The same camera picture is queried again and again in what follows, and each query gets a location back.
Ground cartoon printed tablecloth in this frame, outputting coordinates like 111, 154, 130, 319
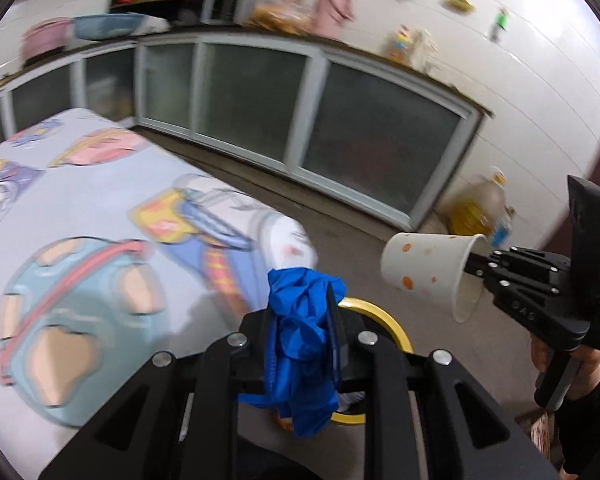
0, 106, 321, 428

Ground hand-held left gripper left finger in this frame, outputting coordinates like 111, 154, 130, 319
37, 310, 273, 480

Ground blue cloth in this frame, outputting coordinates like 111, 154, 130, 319
237, 266, 347, 438

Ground large cooking oil bottle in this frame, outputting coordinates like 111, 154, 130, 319
447, 167, 511, 238

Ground yellow rimmed waste bin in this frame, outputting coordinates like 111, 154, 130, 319
275, 296, 415, 428

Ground colourful packets on counter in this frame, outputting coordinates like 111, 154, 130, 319
382, 25, 438, 68

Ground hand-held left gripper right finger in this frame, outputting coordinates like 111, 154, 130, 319
327, 280, 561, 480

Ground blue plastic basin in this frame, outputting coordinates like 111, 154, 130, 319
72, 12, 148, 41

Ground green wall hanger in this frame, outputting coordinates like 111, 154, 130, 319
489, 7, 511, 43

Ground white glass-door counter cabinet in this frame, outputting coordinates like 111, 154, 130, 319
134, 30, 496, 233
0, 40, 140, 143

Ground blue label water bottle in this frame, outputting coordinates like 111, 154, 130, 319
490, 205, 518, 251

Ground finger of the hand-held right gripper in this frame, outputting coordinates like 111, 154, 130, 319
461, 252, 493, 282

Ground person's right hand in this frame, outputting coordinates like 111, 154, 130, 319
529, 332, 600, 402

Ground white dotted paper cup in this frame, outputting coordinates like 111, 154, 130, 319
380, 231, 490, 324

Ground pink plastic basin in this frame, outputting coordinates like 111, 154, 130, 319
20, 17, 76, 63

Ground bag of orange snacks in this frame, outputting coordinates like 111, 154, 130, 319
245, 2, 313, 36

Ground person's right forearm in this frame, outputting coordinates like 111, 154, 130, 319
555, 357, 600, 480

